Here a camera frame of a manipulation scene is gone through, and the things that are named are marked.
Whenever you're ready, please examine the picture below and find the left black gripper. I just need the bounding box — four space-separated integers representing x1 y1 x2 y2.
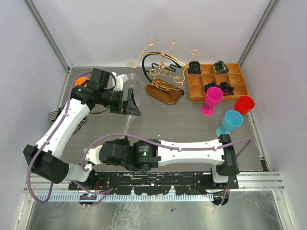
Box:
100 88 141 116

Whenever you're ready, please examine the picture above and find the clear wine glass front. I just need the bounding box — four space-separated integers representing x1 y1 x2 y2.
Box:
125 58 140 94

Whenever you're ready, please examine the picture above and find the clear wine glass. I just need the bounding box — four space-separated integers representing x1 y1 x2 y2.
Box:
125 58 140 94
123 115 135 134

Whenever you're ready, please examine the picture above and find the gold wire wine glass rack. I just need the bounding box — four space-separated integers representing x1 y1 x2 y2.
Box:
129 37 189 105

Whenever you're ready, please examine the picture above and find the orange wine glass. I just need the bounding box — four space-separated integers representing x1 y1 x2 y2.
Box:
74 76 89 87

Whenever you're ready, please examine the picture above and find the wooden compartment tray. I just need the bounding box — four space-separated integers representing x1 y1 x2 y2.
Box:
185 63 249 102

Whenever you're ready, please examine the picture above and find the striped black white cloth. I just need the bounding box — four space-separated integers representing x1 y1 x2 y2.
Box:
48 107 87 134

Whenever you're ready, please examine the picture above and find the pink wine glass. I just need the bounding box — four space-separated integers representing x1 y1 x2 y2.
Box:
201 87 224 116

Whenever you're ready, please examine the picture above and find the blue wine glass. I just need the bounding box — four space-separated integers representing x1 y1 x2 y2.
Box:
216 110 243 137

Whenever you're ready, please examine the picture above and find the red wine glass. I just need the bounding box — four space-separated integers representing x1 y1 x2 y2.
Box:
234 95 255 115

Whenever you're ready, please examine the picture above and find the clear wine glass back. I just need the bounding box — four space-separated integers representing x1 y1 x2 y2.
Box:
123 115 135 134

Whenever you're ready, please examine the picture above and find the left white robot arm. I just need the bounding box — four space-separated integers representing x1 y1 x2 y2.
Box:
24 68 141 190

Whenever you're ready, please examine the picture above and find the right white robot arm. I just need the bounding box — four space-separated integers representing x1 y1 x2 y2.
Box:
85 134 239 189

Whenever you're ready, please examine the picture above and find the dark fabric roll left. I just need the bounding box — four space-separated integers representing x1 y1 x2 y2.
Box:
188 61 201 74

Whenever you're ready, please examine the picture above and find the dark fabric roll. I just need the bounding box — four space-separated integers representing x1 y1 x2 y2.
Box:
213 60 229 74
188 61 201 74
219 81 235 95

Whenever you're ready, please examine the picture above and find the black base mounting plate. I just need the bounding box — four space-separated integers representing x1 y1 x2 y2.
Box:
68 170 239 197

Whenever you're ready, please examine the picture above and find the dark fabric roll back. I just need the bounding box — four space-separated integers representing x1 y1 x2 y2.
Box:
213 60 229 74

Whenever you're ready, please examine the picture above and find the dark fabric roll right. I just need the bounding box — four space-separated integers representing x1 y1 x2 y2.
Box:
219 81 235 95

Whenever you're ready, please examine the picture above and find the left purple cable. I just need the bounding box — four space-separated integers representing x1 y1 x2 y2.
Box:
26 71 96 204

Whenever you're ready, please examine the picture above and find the white slotted cable duct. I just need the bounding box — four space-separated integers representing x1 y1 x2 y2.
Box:
49 192 214 203

